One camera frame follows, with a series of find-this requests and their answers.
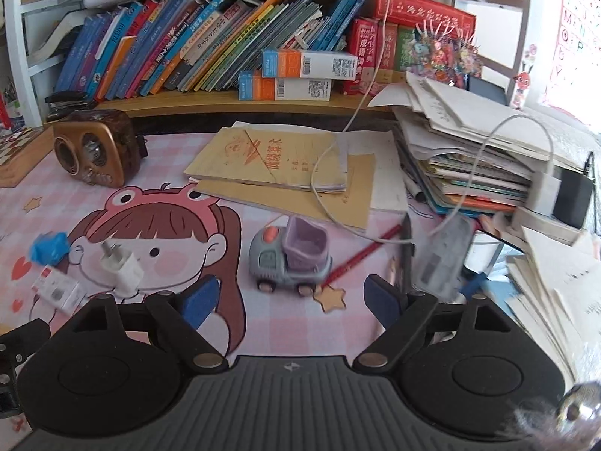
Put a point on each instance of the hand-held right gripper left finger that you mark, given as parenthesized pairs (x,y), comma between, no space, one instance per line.
(202,298)

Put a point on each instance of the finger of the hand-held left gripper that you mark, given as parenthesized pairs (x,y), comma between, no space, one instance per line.
(23,338)

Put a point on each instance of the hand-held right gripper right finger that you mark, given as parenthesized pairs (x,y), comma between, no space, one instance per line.
(382,298)

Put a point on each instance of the small white red box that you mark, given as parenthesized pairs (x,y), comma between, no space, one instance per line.
(58,289)

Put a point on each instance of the white charger plug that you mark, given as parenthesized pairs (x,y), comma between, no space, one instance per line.
(124,268)

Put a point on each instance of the grey purple toy truck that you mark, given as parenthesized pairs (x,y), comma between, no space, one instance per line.
(286,263)

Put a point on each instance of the blue wrapper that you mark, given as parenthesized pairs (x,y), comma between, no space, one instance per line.
(49,246)

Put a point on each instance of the pink checkered desktop cloth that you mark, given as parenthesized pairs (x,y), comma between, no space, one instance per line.
(291,329)

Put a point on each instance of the red pencil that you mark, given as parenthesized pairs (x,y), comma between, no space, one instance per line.
(361,256)

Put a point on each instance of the grey plastic case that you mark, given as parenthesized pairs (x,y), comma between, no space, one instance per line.
(443,258)

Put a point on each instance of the blue white pen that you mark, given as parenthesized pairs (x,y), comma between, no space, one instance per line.
(473,285)

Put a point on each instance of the brown exercise notebook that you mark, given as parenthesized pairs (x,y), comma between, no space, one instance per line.
(347,197)

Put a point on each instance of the white paper sheet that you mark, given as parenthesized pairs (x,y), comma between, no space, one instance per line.
(387,174)

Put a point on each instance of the yellow exercise notebook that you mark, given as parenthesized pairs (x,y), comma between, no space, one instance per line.
(263,159)

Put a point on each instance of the brown retro radio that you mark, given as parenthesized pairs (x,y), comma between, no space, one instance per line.
(98,148)

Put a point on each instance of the wooden chess board box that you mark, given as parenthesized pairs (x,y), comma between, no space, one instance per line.
(23,155)

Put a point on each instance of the white power adapter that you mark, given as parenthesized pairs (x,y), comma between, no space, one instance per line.
(542,195)

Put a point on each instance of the stack of books and papers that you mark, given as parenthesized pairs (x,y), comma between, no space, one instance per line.
(469,117)

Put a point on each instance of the black power adapter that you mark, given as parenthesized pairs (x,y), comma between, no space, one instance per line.
(575,197)

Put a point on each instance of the dark blue notebook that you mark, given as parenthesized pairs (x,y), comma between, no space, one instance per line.
(488,90)

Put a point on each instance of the black stapler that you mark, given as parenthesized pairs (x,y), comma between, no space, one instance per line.
(70,103)

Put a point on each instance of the red upright dictionary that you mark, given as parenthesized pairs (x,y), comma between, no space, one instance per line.
(389,51)
(359,56)

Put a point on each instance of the green upright book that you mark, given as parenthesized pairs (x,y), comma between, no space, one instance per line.
(404,49)

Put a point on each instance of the row of colourful books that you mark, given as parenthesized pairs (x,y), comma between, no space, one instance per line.
(188,47)

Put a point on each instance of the colourful sticker bundle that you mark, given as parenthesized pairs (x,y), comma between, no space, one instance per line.
(443,54)

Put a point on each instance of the white wooden bookshelf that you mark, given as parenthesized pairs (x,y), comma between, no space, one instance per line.
(19,56)

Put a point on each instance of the large red dictionary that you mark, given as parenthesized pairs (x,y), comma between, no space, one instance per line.
(422,11)

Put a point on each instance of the cartoon wall sticker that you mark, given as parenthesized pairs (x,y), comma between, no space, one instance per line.
(523,80)

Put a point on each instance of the alphabet wall poster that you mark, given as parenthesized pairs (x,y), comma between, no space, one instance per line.
(577,42)

